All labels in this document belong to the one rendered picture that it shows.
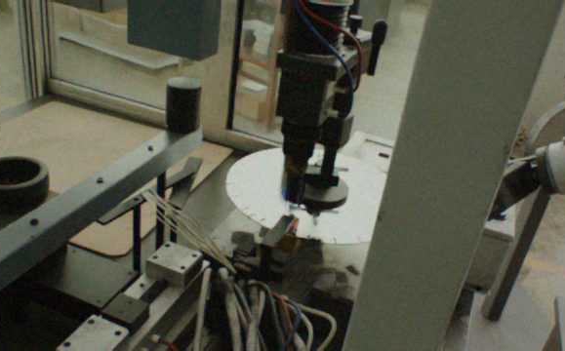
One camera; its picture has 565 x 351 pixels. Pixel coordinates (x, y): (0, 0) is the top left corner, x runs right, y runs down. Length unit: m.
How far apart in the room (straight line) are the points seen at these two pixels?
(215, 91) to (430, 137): 1.35
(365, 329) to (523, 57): 0.13
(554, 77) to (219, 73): 2.87
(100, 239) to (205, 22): 0.60
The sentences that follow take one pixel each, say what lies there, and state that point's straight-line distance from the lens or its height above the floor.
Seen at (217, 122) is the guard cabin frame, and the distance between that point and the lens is 1.56.
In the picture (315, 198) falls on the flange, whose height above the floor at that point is 0.96.
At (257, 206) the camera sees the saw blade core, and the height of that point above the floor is 0.95.
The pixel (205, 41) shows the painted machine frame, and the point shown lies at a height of 1.24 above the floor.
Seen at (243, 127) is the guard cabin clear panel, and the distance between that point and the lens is 1.55.
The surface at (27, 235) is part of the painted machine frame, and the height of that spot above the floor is 1.05.
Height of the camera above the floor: 1.43
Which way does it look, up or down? 28 degrees down
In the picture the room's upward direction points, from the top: 9 degrees clockwise
